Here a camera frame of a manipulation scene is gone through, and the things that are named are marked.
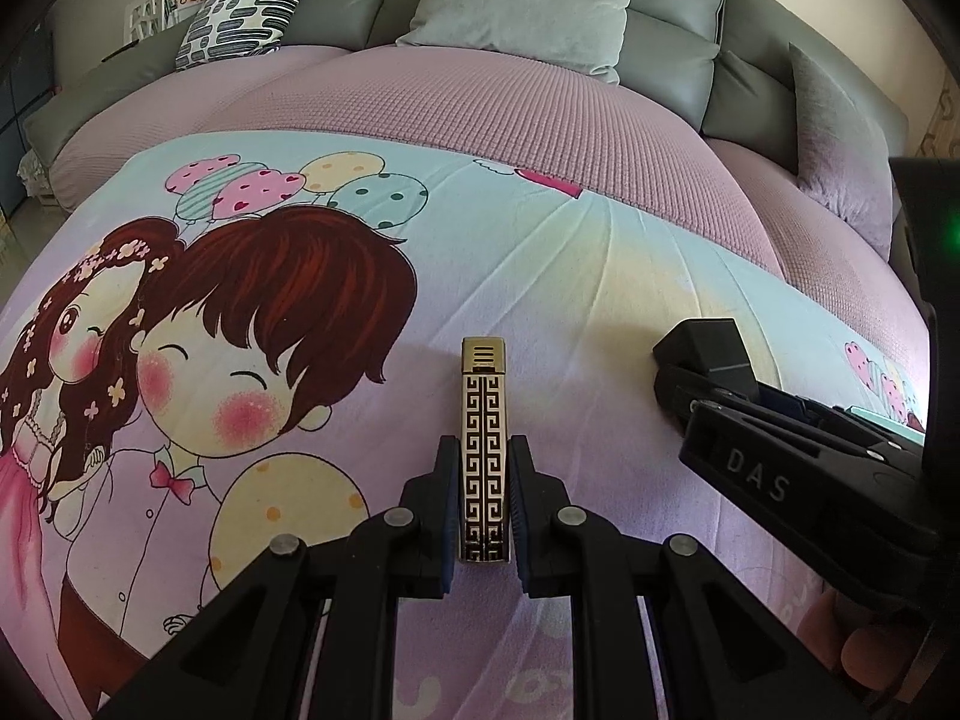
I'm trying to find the gold black harmonica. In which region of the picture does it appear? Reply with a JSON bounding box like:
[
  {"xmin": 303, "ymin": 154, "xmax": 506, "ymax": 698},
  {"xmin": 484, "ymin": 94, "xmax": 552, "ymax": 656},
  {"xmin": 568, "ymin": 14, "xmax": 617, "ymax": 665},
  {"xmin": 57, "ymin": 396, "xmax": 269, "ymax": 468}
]
[{"xmin": 459, "ymin": 337, "xmax": 509, "ymax": 564}]

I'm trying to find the teal cardboard box tray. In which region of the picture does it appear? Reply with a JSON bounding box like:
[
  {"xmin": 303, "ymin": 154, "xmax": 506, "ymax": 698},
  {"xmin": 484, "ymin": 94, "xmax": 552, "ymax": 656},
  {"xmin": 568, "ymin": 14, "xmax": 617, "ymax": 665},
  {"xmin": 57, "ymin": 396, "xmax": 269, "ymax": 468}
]
[{"xmin": 846, "ymin": 406, "xmax": 926, "ymax": 445}]

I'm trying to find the cartoon couple printed cloth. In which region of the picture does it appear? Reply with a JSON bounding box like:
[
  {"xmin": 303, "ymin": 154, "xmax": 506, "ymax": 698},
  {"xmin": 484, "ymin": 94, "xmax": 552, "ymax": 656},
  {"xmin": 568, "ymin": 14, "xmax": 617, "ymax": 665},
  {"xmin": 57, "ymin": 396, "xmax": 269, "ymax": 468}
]
[{"xmin": 2, "ymin": 132, "xmax": 929, "ymax": 718}]

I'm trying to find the grey purple cushion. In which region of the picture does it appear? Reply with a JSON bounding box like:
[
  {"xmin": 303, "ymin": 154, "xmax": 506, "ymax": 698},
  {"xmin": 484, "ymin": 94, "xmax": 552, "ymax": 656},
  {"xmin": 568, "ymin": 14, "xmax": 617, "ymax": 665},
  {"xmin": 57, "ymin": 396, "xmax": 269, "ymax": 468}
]
[{"xmin": 789, "ymin": 44, "xmax": 895, "ymax": 260}]

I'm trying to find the pink sofa seat cover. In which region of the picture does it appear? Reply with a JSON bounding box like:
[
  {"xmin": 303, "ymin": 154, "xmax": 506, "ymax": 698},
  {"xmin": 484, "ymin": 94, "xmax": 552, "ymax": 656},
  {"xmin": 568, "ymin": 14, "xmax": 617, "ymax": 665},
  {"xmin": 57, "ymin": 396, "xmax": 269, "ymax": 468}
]
[{"xmin": 55, "ymin": 44, "xmax": 895, "ymax": 332}]

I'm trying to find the grey sofa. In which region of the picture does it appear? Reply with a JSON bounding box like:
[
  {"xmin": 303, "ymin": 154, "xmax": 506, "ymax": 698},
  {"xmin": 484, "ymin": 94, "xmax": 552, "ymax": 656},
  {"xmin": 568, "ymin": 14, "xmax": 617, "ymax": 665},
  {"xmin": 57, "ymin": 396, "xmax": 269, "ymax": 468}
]
[{"xmin": 26, "ymin": 0, "xmax": 908, "ymax": 171}]

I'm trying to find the grey centre cushion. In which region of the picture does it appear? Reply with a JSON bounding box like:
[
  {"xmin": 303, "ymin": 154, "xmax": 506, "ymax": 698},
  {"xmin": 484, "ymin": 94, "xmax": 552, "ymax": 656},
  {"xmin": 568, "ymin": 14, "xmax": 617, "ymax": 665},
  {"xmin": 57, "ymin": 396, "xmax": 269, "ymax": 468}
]
[{"xmin": 397, "ymin": 0, "xmax": 631, "ymax": 85}]

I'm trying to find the black white patterned cushion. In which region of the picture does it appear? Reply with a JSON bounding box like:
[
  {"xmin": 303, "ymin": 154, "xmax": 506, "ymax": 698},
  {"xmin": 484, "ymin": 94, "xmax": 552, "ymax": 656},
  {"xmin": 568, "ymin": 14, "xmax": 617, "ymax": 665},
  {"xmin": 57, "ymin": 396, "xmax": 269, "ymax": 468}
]
[{"xmin": 174, "ymin": 0, "xmax": 301, "ymax": 71}]

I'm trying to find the white magazine rack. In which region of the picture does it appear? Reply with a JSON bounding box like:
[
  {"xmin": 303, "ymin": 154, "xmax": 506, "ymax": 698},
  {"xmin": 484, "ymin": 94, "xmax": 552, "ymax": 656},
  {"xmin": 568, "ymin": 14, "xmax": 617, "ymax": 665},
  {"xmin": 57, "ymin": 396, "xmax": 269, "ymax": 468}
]
[{"xmin": 122, "ymin": 0, "xmax": 203, "ymax": 44}]

